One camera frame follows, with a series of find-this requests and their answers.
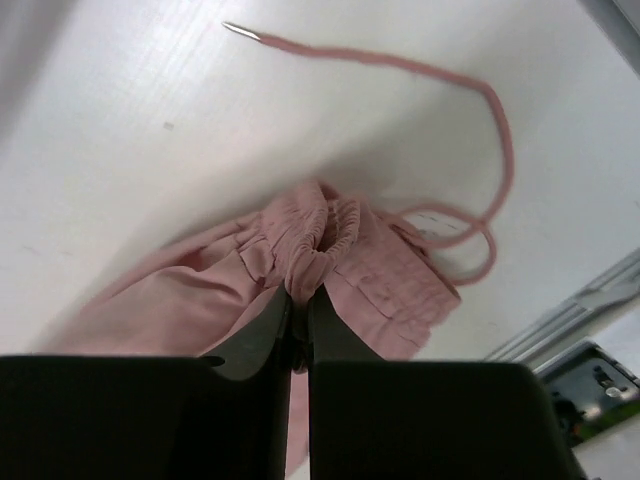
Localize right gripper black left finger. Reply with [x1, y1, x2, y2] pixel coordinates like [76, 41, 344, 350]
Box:
[1, 289, 291, 479]

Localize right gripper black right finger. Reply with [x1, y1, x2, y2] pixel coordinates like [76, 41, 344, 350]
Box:
[308, 289, 584, 479]

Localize pink trousers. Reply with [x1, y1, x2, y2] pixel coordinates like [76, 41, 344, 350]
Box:
[34, 20, 516, 471]

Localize aluminium table frame rail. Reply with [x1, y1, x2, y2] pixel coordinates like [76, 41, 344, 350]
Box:
[486, 1, 639, 363]

